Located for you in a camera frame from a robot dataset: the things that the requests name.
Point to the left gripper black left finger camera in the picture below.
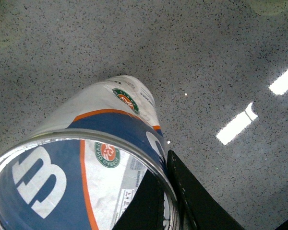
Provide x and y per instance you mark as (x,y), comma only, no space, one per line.
(146,209)

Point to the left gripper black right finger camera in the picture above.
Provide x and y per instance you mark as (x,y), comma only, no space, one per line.
(197,209)

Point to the clear plastic tennis ball can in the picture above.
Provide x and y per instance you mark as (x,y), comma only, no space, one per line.
(82,167)

